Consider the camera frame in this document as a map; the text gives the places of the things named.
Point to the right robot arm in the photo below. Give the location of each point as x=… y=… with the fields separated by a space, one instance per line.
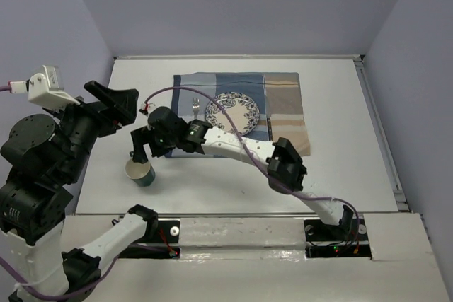
x=278 y=161

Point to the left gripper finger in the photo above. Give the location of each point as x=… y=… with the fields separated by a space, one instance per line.
x=122 y=105
x=104 y=95

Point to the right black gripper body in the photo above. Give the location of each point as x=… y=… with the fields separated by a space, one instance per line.
x=161 y=143

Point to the blue floral ceramic plate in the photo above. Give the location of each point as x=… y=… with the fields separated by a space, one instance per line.
x=242 y=109

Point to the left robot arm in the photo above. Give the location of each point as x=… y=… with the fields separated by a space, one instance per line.
x=47 y=152

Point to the silver knife dark handle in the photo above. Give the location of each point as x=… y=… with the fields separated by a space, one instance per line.
x=269 y=128

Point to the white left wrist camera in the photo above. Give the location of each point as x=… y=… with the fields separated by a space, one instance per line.
x=46 y=89

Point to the silver fork dark handle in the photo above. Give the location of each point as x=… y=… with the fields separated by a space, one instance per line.
x=195 y=108

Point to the blue plaid cloth placemat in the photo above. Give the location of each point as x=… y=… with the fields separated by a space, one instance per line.
x=263 y=106

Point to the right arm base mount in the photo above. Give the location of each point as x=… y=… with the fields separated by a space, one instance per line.
x=321 y=243

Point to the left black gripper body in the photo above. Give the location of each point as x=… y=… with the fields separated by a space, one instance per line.
x=89 y=120

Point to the teal paper cup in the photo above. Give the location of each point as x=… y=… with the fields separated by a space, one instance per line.
x=142 y=174

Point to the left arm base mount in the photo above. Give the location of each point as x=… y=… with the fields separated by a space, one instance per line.
x=162 y=245

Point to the aluminium right rail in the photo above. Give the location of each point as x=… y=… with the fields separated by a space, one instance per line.
x=392 y=173

